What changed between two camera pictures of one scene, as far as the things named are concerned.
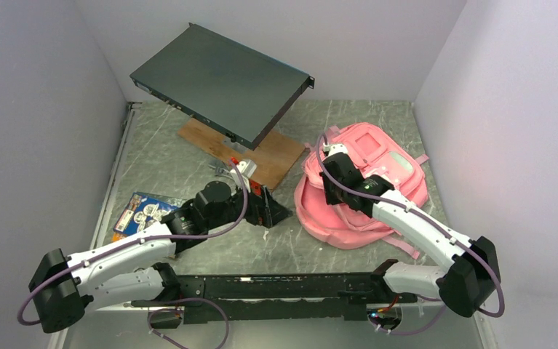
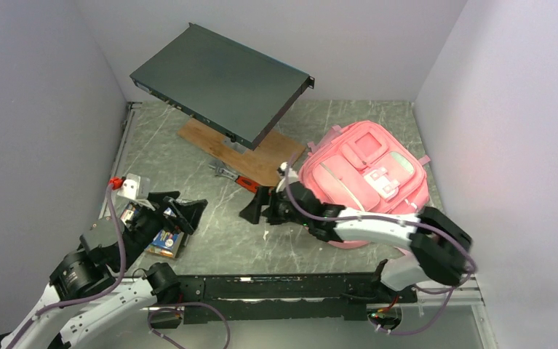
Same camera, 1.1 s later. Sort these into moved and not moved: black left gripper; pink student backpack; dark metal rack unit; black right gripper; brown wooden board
Moved: black left gripper; black right gripper
Not moved: dark metal rack unit; pink student backpack; brown wooden board
